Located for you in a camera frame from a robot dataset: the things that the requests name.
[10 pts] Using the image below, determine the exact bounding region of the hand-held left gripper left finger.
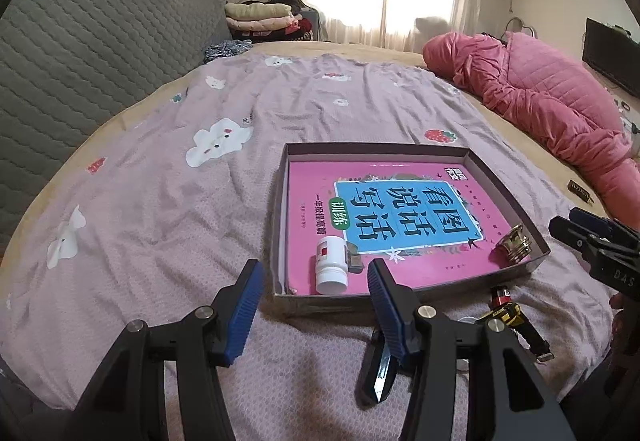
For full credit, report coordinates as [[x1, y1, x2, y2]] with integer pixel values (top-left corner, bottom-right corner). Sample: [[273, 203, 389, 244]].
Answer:
[[75, 258, 266, 441]]

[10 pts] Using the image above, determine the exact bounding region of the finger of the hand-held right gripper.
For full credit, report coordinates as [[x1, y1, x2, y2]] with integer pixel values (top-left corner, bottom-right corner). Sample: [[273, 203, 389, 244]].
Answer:
[[548, 216, 640, 267], [570, 207, 640, 244]]

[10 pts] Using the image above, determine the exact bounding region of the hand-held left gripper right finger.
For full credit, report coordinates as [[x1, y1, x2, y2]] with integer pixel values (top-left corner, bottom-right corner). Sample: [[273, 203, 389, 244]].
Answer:
[[367, 258, 576, 441]]

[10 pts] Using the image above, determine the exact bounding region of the shallow grey cardboard box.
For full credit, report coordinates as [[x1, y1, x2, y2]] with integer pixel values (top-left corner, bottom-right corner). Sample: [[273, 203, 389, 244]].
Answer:
[[271, 142, 551, 318]]

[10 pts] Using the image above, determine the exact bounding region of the black and yellow wristwatch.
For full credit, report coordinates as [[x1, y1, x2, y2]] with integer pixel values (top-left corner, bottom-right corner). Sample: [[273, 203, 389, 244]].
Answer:
[[475, 303, 555, 363]]

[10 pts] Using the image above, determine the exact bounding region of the red lighter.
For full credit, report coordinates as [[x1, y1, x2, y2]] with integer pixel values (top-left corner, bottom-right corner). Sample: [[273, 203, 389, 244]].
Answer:
[[489, 286, 511, 312]]

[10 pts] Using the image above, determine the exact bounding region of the small dark patterned bar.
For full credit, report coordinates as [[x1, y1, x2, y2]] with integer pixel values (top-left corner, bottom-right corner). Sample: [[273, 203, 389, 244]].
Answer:
[[567, 178, 593, 202]]

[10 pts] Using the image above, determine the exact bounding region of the small grey patterned block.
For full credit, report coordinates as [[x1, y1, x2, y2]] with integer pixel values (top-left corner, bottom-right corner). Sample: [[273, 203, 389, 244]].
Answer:
[[346, 243, 366, 274]]

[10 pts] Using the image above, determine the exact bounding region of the white pill bottle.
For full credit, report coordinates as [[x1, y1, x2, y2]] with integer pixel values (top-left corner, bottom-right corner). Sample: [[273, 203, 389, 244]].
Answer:
[[314, 236, 349, 296]]

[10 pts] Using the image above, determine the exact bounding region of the purple printed bedsheet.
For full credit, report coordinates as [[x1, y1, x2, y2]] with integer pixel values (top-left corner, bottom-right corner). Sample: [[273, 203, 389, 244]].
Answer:
[[0, 52, 621, 441]]

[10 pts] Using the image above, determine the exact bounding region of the beige bed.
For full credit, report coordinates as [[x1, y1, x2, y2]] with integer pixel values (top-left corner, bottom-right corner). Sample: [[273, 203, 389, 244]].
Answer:
[[0, 40, 640, 441]]

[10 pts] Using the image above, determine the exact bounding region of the pink and blue book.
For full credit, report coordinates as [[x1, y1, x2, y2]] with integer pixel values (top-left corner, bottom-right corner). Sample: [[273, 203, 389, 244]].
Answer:
[[286, 160, 532, 294]]

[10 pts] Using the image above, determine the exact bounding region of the pink quilted duvet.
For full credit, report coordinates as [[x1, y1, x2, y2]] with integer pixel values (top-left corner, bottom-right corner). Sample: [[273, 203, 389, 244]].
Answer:
[[422, 31, 640, 217]]

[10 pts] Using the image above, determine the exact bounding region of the black flat television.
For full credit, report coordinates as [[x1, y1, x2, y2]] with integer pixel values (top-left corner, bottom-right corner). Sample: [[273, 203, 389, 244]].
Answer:
[[582, 18, 640, 97]]

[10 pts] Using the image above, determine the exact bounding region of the white standing fan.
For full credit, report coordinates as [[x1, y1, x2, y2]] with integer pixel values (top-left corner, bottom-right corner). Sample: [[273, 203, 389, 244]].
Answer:
[[502, 17, 538, 39]]

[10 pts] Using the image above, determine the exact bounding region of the grey cushion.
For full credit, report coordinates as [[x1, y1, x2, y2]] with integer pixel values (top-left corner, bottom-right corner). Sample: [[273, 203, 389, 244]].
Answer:
[[415, 15, 453, 47]]

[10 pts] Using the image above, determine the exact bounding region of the blue patterned cloth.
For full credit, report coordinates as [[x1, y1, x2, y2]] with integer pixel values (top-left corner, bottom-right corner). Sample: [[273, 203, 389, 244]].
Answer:
[[204, 40, 253, 64]]

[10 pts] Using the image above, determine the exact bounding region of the red patterned clothing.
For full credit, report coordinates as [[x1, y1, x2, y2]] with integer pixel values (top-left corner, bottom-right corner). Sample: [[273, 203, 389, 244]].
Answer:
[[287, 18, 315, 42]]

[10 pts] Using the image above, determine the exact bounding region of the grey quilted headboard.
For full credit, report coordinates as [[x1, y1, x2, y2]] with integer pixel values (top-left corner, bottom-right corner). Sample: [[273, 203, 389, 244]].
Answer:
[[0, 0, 233, 257]]

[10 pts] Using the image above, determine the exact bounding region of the beige folded cloth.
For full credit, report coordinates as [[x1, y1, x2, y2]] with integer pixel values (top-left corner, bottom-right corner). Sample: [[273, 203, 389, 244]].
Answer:
[[225, 2, 293, 20]]

